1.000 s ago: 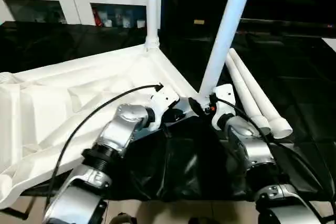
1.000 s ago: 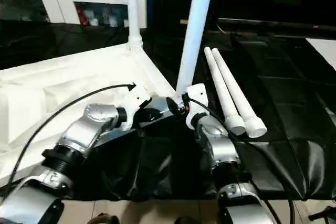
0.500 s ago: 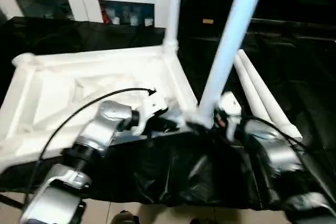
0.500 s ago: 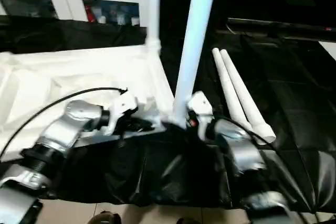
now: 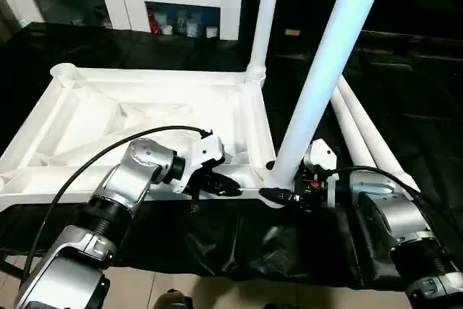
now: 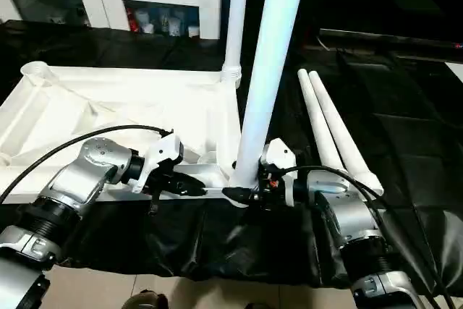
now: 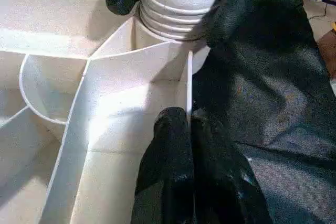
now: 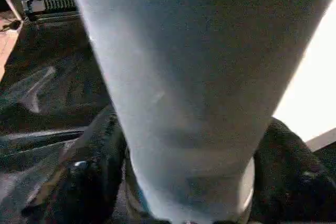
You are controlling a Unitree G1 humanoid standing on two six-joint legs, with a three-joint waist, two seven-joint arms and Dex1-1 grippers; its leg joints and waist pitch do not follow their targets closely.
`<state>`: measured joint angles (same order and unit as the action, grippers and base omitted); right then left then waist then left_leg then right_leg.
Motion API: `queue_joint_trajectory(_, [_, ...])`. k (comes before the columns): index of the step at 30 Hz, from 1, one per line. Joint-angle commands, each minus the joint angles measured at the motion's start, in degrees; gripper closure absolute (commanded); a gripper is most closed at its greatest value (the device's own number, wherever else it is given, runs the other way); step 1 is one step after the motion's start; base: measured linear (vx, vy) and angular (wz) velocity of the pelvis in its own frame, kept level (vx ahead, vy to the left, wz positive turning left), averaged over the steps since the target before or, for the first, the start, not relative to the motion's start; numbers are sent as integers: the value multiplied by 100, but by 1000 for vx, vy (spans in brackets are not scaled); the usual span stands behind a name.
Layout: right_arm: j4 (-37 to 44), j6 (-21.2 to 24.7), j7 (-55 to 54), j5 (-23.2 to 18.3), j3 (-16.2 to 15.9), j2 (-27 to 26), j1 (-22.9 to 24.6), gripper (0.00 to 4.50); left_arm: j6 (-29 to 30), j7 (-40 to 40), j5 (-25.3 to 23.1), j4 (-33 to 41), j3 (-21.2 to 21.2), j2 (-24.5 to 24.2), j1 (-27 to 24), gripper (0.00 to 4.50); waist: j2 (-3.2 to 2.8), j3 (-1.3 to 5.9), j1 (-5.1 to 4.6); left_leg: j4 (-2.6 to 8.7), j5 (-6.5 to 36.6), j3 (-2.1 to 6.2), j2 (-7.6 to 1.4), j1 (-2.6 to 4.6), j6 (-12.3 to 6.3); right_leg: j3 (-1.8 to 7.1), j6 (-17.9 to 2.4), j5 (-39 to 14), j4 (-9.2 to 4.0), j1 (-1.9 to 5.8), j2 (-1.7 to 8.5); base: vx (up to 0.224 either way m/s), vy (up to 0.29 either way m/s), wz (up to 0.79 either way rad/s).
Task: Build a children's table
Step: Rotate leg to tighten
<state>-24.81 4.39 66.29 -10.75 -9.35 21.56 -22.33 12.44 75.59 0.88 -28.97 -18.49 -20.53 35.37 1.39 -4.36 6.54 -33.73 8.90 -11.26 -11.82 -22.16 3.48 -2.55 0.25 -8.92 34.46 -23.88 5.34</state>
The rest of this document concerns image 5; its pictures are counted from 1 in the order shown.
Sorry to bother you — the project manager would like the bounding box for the white plastic table top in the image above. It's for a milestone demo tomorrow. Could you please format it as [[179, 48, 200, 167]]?
[[0, 63, 292, 213]]

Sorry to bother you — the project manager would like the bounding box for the white plastic table leg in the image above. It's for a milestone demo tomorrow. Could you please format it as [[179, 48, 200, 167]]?
[[330, 94, 378, 172], [245, 0, 284, 86], [336, 74, 420, 195], [268, 0, 392, 192]]

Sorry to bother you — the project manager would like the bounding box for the black work mat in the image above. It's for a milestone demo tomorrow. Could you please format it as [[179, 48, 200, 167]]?
[[0, 23, 463, 289]]

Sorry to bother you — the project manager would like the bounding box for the dark left robot foot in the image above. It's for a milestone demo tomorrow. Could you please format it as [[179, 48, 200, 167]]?
[[156, 291, 192, 309]]

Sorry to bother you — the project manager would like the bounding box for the red bottle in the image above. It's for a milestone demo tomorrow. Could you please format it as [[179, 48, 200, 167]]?
[[147, 11, 159, 35]]

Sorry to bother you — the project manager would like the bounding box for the black tripod stand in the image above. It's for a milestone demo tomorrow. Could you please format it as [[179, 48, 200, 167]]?
[[0, 254, 27, 282]]

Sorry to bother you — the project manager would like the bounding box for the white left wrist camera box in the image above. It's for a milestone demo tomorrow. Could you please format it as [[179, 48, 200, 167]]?
[[177, 132, 226, 194]]

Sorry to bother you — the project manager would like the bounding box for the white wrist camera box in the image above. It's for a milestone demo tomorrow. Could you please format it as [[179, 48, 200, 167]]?
[[177, 132, 226, 194], [302, 138, 341, 206]]

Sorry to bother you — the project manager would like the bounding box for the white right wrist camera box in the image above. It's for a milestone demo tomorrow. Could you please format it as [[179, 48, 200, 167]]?
[[302, 138, 341, 206]]

